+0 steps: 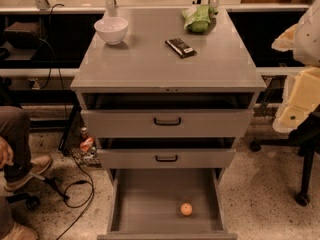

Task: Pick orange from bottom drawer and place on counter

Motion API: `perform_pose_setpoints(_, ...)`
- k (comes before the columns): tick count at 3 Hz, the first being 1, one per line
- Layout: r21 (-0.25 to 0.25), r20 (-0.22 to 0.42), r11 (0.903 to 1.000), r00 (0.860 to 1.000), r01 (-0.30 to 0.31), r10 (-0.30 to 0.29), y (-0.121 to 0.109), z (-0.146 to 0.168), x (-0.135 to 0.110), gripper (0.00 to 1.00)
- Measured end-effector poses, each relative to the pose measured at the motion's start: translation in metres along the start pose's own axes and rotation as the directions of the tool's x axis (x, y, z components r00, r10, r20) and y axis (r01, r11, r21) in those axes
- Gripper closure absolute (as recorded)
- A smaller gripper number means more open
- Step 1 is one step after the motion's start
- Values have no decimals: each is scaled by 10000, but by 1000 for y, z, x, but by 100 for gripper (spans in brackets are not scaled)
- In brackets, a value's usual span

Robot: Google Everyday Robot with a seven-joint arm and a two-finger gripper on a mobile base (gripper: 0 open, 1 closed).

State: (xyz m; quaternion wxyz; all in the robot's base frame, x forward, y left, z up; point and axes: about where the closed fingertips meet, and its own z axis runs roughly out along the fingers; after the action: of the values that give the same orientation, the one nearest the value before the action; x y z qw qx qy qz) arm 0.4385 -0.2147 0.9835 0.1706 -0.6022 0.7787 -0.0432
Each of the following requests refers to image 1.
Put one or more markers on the top grey drawer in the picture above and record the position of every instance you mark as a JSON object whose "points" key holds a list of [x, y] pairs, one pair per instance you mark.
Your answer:
{"points": [[138, 115]]}

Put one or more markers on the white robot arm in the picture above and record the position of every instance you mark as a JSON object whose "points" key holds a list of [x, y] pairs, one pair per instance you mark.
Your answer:
{"points": [[307, 37]]}

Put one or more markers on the grey drawer cabinet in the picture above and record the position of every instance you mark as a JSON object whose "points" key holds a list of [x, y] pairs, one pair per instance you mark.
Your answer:
{"points": [[144, 63]]}

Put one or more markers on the black snack bar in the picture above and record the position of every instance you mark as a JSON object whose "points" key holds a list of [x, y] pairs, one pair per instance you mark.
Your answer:
{"points": [[180, 47]]}

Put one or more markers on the white bowl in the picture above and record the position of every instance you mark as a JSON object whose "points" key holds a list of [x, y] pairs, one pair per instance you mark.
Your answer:
{"points": [[112, 30]]}

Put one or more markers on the orange snack packet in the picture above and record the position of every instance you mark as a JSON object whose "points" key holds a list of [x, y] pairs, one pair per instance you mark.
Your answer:
{"points": [[87, 144]]}

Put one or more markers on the tan shoe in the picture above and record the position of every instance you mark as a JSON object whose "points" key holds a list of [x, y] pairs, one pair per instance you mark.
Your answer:
{"points": [[30, 171], [20, 232]]}

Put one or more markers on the orange fruit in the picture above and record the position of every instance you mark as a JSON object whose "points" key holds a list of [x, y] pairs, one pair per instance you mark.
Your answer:
{"points": [[186, 209]]}

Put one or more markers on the person's hand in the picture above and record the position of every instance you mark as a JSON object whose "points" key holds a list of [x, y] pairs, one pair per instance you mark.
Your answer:
{"points": [[6, 153]]}

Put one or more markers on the green chip bag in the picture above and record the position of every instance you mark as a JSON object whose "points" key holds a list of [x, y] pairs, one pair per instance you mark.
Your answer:
{"points": [[198, 17]]}

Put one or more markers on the brown trouser leg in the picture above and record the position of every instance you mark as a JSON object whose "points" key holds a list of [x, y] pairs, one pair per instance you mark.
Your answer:
{"points": [[14, 128]]}

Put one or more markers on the bottom grey drawer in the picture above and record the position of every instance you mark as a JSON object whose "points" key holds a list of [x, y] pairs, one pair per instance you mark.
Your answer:
{"points": [[146, 206]]}

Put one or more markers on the grey drawer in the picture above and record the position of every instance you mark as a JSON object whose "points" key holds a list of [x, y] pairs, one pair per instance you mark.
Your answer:
{"points": [[146, 206], [138, 115], [140, 153]]}

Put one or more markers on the black chair base left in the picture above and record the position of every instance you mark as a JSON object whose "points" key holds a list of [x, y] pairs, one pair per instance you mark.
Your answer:
{"points": [[33, 201]]}

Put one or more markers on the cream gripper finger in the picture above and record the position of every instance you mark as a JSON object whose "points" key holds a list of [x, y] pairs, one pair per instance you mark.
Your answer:
{"points": [[301, 96], [286, 40]]}

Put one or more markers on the middle grey drawer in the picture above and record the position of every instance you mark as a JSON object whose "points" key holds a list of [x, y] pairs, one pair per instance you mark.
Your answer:
{"points": [[140, 153]]}

